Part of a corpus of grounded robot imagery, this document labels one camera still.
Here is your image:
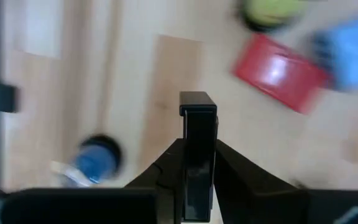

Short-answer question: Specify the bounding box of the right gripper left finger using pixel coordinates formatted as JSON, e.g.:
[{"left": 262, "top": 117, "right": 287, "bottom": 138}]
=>
[{"left": 124, "top": 138, "right": 185, "bottom": 224}]

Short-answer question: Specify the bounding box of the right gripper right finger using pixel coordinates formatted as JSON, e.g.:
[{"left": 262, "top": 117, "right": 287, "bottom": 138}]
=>
[{"left": 213, "top": 139, "right": 309, "bottom": 224}]

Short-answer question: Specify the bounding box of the black rectangular bar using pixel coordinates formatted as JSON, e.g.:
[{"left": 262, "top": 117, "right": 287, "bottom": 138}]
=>
[{"left": 178, "top": 91, "right": 219, "bottom": 223}]

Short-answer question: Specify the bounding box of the small red box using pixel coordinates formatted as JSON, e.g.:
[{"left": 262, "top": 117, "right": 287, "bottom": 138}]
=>
[{"left": 231, "top": 32, "right": 329, "bottom": 115}]

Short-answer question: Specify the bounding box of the black lidded round container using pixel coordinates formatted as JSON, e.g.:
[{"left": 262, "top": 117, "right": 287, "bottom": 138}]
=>
[
  {"left": 236, "top": 0, "right": 309, "bottom": 34},
  {"left": 51, "top": 133, "right": 122, "bottom": 189}
]

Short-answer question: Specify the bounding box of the light blue wall charger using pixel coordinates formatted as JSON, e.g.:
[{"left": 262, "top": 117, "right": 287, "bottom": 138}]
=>
[{"left": 309, "top": 11, "right": 358, "bottom": 93}]

